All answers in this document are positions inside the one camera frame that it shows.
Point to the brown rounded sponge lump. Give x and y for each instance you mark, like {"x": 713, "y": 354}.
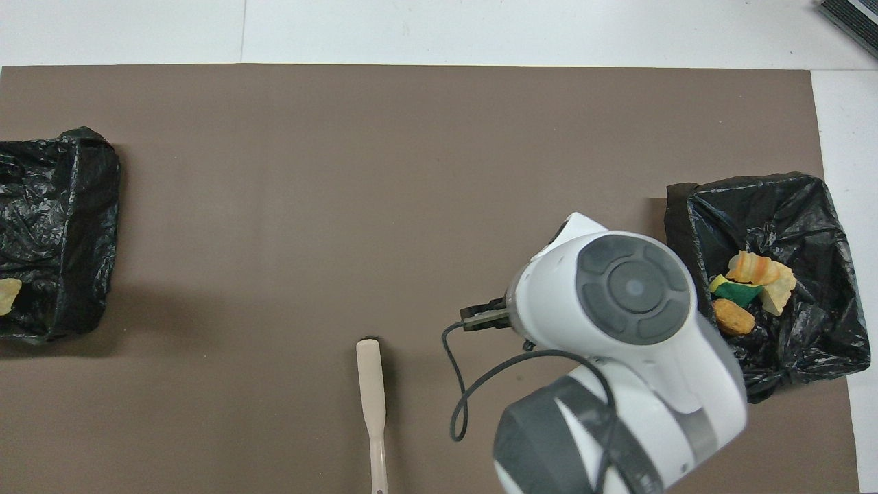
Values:
{"x": 733, "y": 318}

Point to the small green yellow sponge wedge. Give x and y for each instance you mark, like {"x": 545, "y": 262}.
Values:
{"x": 737, "y": 293}

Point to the black bag lined bin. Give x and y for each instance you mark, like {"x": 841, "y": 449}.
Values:
{"x": 823, "y": 343}
{"x": 55, "y": 226}

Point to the dark ribbed device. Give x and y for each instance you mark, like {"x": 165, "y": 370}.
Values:
{"x": 854, "y": 17}

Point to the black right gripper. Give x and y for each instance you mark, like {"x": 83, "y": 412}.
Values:
{"x": 483, "y": 317}

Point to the brown table mat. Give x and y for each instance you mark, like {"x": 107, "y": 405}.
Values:
{"x": 343, "y": 171}

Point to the orange striped sponge piece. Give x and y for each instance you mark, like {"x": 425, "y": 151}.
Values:
{"x": 751, "y": 267}

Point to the beige brush black bristles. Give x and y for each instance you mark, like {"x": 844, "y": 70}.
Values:
{"x": 371, "y": 391}

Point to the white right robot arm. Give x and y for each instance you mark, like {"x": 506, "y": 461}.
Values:
{"x": 617, "y": 357}

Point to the beige sponge chunk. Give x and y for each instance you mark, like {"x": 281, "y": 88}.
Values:
{"x": 7, "y": 295}
{"x": 778, "y": 295}

